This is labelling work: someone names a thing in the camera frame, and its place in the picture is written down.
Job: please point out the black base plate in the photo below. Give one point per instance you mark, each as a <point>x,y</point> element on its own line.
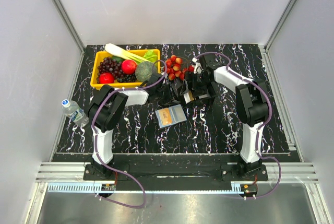
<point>173,185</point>

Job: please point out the brown credit card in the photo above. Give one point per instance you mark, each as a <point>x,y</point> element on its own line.
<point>164,117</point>

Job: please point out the red apple lower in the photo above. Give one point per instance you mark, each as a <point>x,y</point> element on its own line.
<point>106,78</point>

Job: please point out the red cherry bunch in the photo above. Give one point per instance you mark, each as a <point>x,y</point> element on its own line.
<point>177,67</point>

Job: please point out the plastic water bottle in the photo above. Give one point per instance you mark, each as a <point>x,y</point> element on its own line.
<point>74,112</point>

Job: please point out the green cantaloupe melon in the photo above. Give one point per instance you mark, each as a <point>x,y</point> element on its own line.
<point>144,71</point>

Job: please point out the yellow plastic basket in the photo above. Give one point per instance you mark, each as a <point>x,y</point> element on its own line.
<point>99,57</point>

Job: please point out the red apple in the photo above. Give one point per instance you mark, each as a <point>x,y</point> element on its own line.
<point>128,66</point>
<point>106,78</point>

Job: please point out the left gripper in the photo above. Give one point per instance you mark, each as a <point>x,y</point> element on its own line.
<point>172,98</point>

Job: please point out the aluminium frame rail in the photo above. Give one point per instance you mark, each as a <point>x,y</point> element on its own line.
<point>79,171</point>

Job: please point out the black card box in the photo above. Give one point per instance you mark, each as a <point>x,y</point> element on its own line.
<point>199,100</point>

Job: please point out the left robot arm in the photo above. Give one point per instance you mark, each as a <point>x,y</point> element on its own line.
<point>107,106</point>

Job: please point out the green lettuce leaf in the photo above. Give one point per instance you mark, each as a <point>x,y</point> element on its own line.
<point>150,56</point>

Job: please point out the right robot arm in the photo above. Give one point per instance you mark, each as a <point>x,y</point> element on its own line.
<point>253,108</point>

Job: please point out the white green leek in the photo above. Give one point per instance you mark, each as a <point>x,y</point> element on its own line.
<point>126,55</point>

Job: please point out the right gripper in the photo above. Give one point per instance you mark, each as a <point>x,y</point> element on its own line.
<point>190,76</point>

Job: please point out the black card holder wallet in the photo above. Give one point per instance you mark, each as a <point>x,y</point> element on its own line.
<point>178,114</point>

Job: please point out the purple grape bunch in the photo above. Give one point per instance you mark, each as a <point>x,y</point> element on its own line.
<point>111,66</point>

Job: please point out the green avocado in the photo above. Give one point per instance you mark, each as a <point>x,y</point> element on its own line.
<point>117,59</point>

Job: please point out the red apple upper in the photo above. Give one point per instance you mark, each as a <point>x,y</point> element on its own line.
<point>128,66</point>

